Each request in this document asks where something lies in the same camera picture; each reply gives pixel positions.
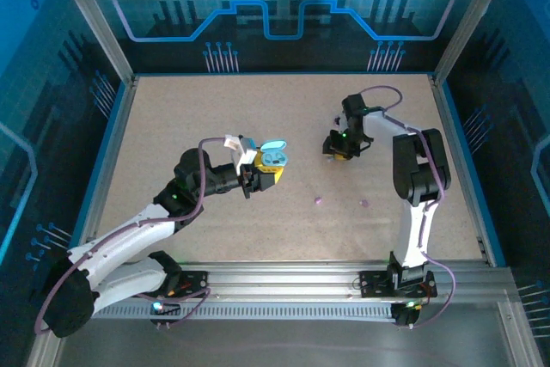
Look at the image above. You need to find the light blue charging case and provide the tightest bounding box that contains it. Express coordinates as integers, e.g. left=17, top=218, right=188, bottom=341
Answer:
left=260, top=139, right=288, bottom=167

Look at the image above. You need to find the small circuit board with LED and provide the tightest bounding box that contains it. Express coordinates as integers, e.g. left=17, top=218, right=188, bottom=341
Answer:
left=393, top=300, right=425, bottom=329
left=149, top=297, right=181, bottom=330

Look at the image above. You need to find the grey metal shelf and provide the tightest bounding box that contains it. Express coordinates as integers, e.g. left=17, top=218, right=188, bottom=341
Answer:
left=27, top=289, right=545, bottom=367

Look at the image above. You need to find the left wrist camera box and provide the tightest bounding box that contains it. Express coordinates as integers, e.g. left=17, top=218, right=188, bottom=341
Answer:
left=223, top=134, right=260, bottom=171

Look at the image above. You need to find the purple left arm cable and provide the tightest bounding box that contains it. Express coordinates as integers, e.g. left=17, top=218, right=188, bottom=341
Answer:
left=34, top=137, right=212, bottom=334

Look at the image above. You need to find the aluminium side rail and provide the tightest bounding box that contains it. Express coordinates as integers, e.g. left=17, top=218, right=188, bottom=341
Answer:
left=70, top=76, right=139, bottom=266
left=429, top=74, right=502, bottom=267

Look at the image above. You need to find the aluminium mounting rail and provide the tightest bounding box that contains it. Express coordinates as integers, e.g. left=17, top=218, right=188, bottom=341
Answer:
left=55, top=260, right=516, bottom=302

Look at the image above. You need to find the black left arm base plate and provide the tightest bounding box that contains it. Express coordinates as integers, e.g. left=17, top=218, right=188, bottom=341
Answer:
left=171, top=271, right=211, bottom=299

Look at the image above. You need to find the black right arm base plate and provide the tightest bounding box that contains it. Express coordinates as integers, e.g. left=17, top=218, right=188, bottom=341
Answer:
left=358, top=270, right=438, bottom=299

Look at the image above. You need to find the slotted cable duct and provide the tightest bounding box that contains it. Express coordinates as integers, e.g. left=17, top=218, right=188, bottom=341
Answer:
left=92, top=301, right=399, bottom=321

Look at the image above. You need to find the aluminium frame post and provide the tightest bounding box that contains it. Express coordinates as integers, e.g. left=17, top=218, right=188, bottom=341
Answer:
left=432, top=0, right=519, bottom=84
left=47, top=0, right=138, bottom=84

